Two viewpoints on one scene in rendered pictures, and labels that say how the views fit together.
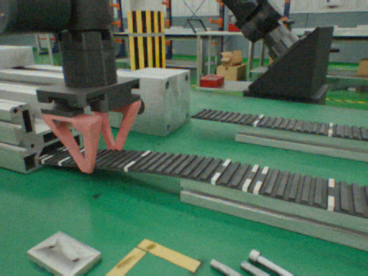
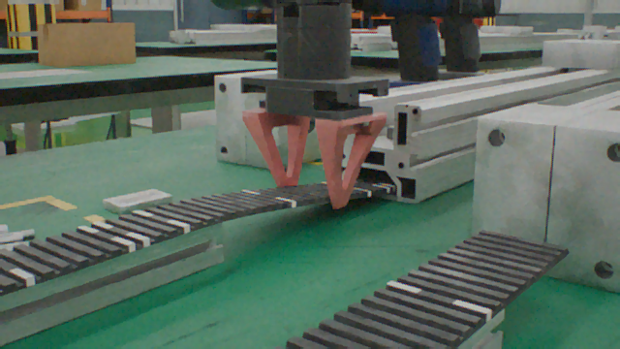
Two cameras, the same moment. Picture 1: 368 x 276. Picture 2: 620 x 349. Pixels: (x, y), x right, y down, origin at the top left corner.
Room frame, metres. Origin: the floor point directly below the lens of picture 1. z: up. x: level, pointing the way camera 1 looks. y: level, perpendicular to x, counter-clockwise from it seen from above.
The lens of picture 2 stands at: (0.44, -0.39, 0.93)
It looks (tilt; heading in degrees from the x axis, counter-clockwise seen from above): 13 degrees down; 103
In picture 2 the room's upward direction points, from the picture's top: straight up
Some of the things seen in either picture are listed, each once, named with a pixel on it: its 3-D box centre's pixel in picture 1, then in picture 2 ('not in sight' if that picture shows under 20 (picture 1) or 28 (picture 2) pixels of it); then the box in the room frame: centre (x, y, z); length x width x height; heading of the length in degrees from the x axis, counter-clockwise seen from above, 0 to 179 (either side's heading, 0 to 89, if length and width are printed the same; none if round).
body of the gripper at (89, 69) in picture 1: (89, 66); (314, 52); (0.34, 0.10, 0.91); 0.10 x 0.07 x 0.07; 154
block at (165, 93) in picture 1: (158, 98); (590, 190); (0.53, 0.04, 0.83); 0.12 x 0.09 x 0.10; 153
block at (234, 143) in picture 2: not in sight; (283, 117); (0.26, 0.31, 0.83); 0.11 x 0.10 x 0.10; 157
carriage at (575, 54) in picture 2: not in sight; (591, 61); (0.67, 0.75, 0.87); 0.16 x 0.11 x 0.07; 63
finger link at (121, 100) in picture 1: (104, 124); (325, 145); (0.35, 0.09, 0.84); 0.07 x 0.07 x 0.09; 64
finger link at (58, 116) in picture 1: (89, 131); (300, 142); (0.33, 0.11, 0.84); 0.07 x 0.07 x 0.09; 64
